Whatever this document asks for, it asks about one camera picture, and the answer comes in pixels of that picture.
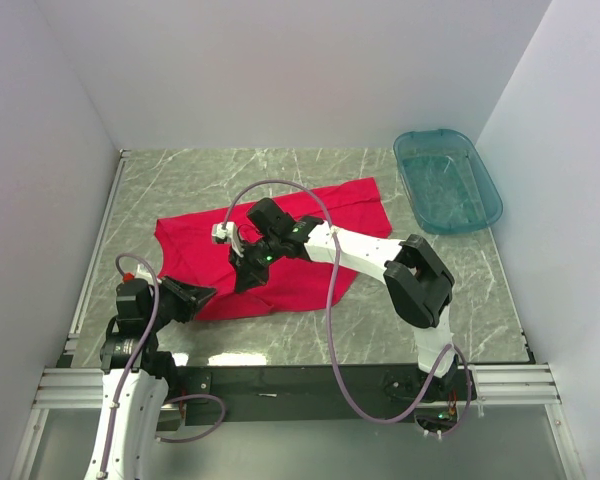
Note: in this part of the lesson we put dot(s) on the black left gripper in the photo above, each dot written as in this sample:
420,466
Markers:
189,298

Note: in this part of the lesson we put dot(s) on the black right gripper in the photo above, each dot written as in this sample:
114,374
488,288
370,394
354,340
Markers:
248,276

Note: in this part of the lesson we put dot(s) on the red t shirt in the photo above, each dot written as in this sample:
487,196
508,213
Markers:
294,285

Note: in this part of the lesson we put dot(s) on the teal plastic basket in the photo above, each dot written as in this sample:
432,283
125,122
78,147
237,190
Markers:
449,188

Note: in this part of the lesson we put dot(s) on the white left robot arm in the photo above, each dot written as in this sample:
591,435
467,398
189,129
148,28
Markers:
137,377

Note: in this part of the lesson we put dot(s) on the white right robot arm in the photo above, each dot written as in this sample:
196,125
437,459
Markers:
418,282

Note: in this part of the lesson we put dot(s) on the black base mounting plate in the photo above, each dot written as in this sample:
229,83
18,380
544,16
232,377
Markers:
289,393

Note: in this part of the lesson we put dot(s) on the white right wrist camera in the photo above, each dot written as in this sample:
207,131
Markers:
228,233

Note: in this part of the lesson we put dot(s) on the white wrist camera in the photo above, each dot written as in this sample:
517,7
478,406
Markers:
228,233
140,272

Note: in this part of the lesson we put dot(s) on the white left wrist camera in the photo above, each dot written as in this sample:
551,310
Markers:
140,272

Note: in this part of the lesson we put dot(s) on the aluminium frame rail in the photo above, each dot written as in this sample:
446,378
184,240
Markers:
496,385

